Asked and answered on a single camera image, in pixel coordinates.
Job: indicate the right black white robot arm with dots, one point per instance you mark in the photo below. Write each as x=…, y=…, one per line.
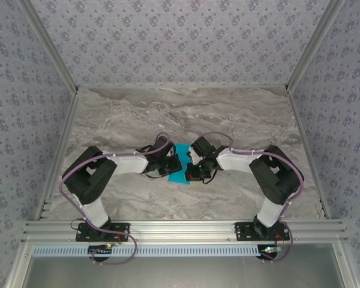
x=276, y=180

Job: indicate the blue paper sheet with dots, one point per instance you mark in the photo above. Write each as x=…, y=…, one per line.
x=181, y=150

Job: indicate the aluminium frame post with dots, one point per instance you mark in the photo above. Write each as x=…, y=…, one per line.
x=314, y=45
x=49, y=45

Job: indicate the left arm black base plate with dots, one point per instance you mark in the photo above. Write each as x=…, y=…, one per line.
x=123, y=231

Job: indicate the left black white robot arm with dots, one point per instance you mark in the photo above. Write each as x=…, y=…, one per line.
x=87, y=180

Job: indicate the aluminium frame cross rail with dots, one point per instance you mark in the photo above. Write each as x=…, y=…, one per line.
x=180, y=229

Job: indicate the aluminium table side rail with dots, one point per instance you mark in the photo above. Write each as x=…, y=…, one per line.
x=58, y=156
x=298, y=120

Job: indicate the small circuit board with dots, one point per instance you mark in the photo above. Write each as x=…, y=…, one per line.
x=100, y=249
x=271, y=249

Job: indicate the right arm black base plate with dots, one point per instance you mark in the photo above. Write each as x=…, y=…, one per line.
x=243, y=232

